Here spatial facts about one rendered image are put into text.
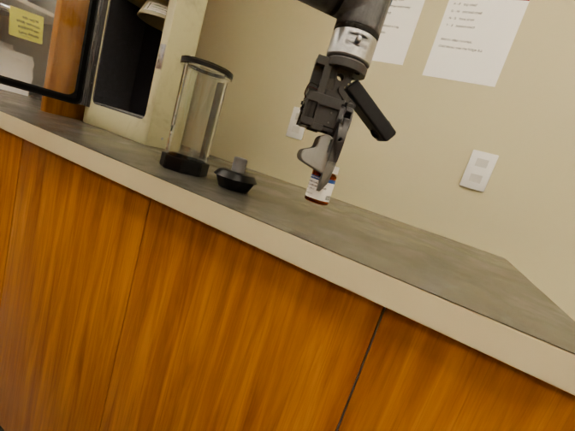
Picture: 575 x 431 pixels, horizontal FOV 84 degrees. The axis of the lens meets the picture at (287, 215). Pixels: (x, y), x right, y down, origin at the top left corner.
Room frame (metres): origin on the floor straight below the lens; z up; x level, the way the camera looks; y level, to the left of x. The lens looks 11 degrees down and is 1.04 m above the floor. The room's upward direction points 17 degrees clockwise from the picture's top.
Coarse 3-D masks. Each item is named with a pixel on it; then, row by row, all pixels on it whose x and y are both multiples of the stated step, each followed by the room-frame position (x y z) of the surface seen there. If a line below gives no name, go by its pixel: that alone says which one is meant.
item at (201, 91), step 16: (192, 64) 0.66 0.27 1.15; (192, 80) 0.66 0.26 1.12; (208, 80) 0.66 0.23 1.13; (224, 80) 0.69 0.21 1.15; (192, 96) 0.66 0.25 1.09; (208, 96) 0.67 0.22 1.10; (176, 112) 0.67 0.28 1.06; (192, 112) 0.66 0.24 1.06; (208, 112) 0.67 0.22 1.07; (176, 128) 0.66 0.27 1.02; (192, 128) 0.66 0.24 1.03; (208, 128) 0.68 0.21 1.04; (176, 144) 0.66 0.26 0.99; (192, 144) 0.66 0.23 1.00; (208, 144) 0.69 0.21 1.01; (192, 160) 0.67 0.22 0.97
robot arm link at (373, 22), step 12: (348, 0) 0.53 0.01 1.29; (360, 0) 0.54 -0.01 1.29; (372, 0) 0.54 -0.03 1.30; (384, 0) 0.55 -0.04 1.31; (336, 12) 0.55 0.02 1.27; (348, 12) 0.54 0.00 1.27; (360, 12) 0.54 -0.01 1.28; (372, 12) 0.54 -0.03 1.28; (384, 12) 0.55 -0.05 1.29; (336, 24) 0.56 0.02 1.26; (348, 24) 0.54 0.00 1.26; (360, 24) 0.54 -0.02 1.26; (372, 24) 0.54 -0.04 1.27
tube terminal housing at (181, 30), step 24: (144, 0) 1.11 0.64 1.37; (168, 0) 1.04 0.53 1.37; (192, 0) 1.02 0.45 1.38; (168, 24) 0.98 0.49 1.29; (192, 24) 1.04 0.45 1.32; (168, 48) 0.98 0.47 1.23; (192, 48) 1.06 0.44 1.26; (96, 72) 1.09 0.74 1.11; (168, 72) 0.99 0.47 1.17; (168, 96) 1.01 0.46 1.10; (96, 120) 1.07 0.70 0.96; (120, 120) 1.03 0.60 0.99; (144, 120) 0.98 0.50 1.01; (168, 120) 1.03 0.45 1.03; (144, 144) 0.98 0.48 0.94
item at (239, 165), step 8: (240, 160) 0.65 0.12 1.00; (224, 168) 0.65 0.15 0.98; (232, 168) 0.66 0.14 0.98; (240, 168) 0.66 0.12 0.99; (216, 176) 0.65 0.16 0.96; (224, 176) 0.62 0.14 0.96; (232, 176) 0.63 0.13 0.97; (240, 176) 0.63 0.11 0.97; (248, 176) 0.65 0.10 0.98; (224, 184) 0.63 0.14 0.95; (232, 184) 0.63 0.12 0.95; (240, 184) 0.63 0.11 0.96; (248, 184) 0.64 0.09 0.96; (256, 184) 0.66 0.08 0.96
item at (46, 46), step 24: (0, 0) 0.92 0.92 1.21; (24, 0) 0.96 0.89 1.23; (48, 0) 0.99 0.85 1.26; (72, 0) 1.03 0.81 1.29; (0, 24) 0.93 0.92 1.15; (24, 24) 0.96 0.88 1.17; (48, 24) 1.00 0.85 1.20; (72, 24) 1.04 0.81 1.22; (0, 48) 0.93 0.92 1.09; (24, 48) 0.97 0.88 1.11; (48, 48) 1.00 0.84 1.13; (72, 48) 1.05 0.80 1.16; (0, 72) 0.94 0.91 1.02; (24, 72) 0.97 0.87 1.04; (48, 72) 1.01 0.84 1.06; (72, 72) 1.05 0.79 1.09
